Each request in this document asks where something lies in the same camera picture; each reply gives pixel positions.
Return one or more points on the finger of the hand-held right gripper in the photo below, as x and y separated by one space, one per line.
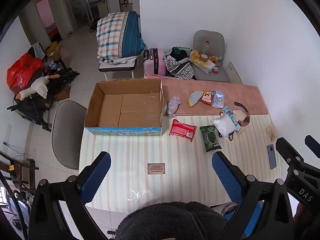
313 143
285 146

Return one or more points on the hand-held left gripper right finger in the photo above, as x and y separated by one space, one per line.
227 177

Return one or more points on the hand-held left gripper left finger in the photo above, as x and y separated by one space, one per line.
96 177

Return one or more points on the green wipes packet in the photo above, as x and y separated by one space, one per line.
210 138

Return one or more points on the white cloth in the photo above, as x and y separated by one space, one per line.
225 126

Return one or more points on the long blue tube box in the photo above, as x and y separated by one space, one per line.
231 117

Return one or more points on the red packet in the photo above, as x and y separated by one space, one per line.
182 130

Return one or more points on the light blue tissue pack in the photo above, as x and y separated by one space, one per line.
218 100

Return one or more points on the panda print snack packet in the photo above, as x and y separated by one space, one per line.
207 97

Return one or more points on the grey scrubbing mitt yellow trim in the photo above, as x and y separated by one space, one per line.
195 97

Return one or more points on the purple fluffy towel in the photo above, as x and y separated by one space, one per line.
173 105

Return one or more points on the blue smartphone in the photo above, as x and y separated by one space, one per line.
271 156

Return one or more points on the crumpled beige tissue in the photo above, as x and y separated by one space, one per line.
270 132

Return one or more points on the cat-shaped brown mat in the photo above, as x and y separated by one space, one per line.
243 118

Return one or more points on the grey shell chair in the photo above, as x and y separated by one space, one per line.
67 135

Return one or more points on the brown rectangular label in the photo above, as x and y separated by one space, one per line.
156 168

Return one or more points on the black fleece garment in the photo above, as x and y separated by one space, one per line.
170 222

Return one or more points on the dark wooden chair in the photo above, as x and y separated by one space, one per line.
17 170

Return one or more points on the small cardboard box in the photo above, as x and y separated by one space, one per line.
62 95

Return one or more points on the white flat board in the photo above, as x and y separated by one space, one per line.
233 72

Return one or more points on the pink table mat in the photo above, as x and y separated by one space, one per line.
185 87

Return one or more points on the small red box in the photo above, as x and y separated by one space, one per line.
215 70

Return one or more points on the pile of black tripods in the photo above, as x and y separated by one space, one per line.
62 76

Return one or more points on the white goose plush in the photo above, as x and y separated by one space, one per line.
40 86

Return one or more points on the orange packet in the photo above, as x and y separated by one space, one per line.
214 59

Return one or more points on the white bench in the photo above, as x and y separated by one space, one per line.
117 67

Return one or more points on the cream tissue box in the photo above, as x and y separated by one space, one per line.
206 66

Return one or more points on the black white patterned bag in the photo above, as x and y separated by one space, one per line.
180 70

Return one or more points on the brown tape roll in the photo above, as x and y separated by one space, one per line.
203 58

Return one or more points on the yellow plastic bag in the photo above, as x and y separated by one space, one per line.
194 55

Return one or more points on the clear plastic bottle red cap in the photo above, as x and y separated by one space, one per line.
206 47

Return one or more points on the red plastic bag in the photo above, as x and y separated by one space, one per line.
22 72

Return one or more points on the grey cushioned chair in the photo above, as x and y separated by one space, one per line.
212 37

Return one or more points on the pink suitcase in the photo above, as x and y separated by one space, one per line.
161 62

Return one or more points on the brown paper bag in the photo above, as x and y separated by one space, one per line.
53 50

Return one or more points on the light blue cloth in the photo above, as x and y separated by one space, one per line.
38 50

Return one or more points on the plaid folded bedding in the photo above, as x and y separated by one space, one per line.
112 32

